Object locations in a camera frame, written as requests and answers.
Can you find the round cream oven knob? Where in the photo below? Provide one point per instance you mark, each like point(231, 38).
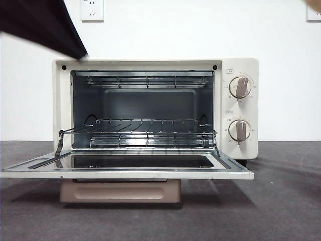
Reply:
point(239, 130)
point(240, 87)

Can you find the cream Toshiba toaster oven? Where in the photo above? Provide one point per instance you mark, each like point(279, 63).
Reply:
point(240, 67)

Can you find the white wall socket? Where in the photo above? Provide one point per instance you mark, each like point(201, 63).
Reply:
point(92, 10)
point(312, 16)

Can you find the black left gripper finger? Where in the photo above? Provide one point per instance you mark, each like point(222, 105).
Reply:
point(37, 25)

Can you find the golden bread loaf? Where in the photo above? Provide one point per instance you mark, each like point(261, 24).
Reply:
point(317, 3)

